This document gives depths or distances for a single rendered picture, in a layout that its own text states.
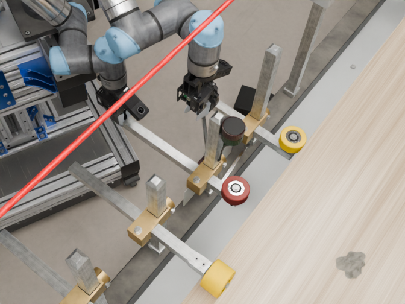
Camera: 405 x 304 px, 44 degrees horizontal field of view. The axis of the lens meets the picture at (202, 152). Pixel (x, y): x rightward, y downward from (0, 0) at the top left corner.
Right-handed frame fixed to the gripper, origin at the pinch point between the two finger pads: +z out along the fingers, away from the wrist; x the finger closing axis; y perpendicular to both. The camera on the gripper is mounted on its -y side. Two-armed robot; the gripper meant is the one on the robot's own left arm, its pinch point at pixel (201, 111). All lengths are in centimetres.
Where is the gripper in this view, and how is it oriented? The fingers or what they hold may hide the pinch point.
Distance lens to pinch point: 141.7
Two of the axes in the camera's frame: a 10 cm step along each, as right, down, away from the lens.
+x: 7.9, 5.5, -2.8
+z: -0.7, 5.3, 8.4
